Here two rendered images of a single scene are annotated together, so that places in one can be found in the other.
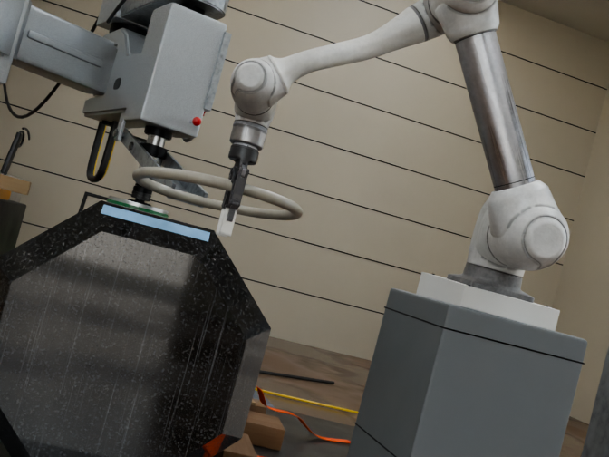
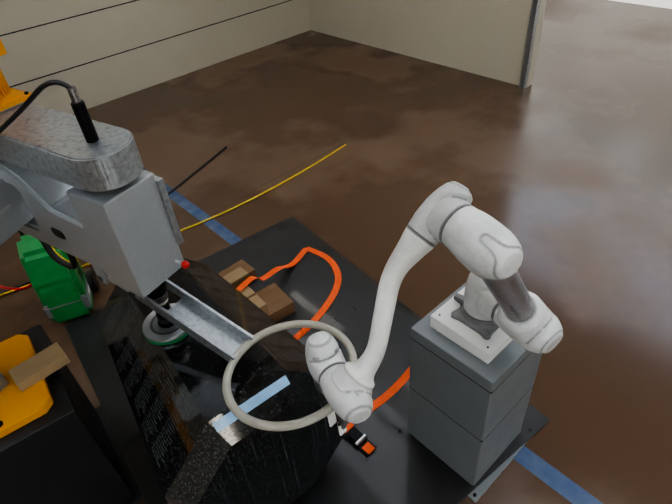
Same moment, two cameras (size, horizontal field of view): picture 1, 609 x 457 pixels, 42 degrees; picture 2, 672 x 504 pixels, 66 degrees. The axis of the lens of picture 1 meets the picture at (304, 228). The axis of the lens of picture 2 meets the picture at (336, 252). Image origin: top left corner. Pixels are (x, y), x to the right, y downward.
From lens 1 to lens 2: 2.04 m
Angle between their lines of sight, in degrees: 47
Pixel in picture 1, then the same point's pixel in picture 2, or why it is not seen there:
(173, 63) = (138, 243)
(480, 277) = (484, 326)
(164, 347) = (298, 443)
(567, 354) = not seen: hidden behind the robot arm
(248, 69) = (358, 415)
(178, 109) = (162, 264)
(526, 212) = (540, 338)
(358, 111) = not seen: outside the picture
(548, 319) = not seen: hidden behind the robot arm
